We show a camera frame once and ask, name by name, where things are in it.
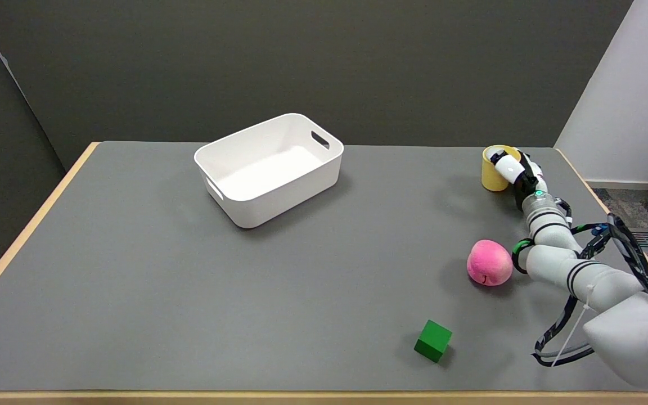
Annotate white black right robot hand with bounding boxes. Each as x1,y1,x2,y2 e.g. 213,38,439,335
489,148,550,212

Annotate yellow cup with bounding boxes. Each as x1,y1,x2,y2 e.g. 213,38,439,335
481,145,521,192

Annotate pink toy peach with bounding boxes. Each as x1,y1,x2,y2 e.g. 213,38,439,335
466,239,514,287

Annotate white zip tie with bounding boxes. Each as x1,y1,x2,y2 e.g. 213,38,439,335
551,284,596,367

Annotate green cube block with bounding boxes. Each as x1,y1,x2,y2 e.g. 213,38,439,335
414,319,453,364

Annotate white plastic storage bin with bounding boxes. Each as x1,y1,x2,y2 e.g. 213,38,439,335
193,113,345,230

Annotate black green cable loop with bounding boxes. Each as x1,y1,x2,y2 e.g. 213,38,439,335
512,237,534,275

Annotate black braided cable bundle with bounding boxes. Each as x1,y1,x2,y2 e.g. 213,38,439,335
531,213,648,367

